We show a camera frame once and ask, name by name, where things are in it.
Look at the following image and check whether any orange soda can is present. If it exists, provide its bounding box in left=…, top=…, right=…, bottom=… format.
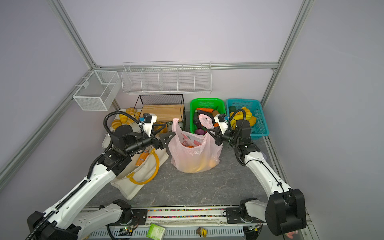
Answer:
left=135, top=150, right=150, bottom=167

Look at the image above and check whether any small yellow round toy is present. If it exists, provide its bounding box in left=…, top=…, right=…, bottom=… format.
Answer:
left=196, top=228, right=208, bottom=238

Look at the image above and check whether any pink plastic grocery bag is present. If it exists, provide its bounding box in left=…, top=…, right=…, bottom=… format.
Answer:
left=169, top=118, right=223, bottom=174

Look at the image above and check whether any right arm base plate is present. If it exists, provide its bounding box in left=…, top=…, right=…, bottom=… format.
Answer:
left=223, top=207, right=262, bottom=224

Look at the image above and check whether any black wire shelf wooden board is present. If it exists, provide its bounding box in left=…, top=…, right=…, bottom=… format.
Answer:
left=134, top=94, right=186, bottom=130

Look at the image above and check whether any croissant bread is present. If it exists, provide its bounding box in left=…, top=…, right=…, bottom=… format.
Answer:
left=126, top=107, right=140, bottom=120
left=111, top=120, right=122, bottom=130
left=119, top=114, right=128, bottom=124

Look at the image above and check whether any yellow banana bunch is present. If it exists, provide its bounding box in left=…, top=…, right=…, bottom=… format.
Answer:
left=230, top=107, right=257, bottom=130

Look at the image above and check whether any croissant bread middle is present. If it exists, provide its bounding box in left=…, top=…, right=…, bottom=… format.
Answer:
left=119, top=114, right=128, bottom=124

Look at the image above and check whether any white canvas tote bag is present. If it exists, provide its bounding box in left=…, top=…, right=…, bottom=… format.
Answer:
left=111, top=147, right=169, bottom=200

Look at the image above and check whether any green plastic basket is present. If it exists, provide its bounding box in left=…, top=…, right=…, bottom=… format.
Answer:
left=190, top=98, right=226, bottom=133

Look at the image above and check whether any orange carrot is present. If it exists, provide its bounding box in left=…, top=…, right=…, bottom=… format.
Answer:
left=196, top=108, right=214, bottom=114

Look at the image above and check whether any white mesh wall box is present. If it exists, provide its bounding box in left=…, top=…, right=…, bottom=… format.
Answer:
left=73, top=70, right=122, bottom=111

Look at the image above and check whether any dark purple eggplant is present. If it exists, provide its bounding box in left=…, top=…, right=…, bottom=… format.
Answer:
left=193, top=110, right=215, bottom=129

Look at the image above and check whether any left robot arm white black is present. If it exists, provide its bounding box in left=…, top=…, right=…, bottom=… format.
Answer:
left=27, top=111, right=175, bottom=240

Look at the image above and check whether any pink toy figure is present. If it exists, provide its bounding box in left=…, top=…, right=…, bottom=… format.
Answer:
left=285, top=231, right=299, bottom=240

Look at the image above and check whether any croissant bread right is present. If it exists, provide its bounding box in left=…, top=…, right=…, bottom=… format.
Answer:
left=126, top=107, right=140, bottom=120

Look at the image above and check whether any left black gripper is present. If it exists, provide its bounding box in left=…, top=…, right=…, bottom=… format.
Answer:
left=125, top=123, right=175, bottom=156

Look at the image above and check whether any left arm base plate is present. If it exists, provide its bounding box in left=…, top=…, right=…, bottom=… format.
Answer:
left=121, top=209, right=148, bottom=226

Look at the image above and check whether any brown potato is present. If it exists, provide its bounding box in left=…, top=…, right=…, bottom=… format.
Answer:
left=212, top=111, right=220, bottom=117

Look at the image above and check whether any white bread tray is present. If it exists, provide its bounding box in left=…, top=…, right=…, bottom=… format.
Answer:
left=102, top=109, right=140, bottom=149

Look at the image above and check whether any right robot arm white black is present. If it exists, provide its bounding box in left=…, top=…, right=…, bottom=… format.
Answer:
left=207, top=109, right=307, bottom=236

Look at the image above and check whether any purple onion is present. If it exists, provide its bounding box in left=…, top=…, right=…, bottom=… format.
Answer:
left=195, top=129, right=206, bottom=135

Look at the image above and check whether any croissant bread front left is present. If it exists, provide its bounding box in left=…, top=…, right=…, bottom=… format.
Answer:
left=111, top=120, right=122, bottom=130

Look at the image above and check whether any green small box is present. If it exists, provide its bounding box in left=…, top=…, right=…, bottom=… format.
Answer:
left=146, top=224, right=166, bottom=240

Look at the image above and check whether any teal plastic basket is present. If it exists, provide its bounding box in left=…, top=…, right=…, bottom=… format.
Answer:
left=226, top=99, right=270, bottom=140

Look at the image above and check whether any white wire wall basket long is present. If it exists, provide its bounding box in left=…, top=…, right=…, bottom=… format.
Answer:
left=121, top=61, right=213, bottom=94

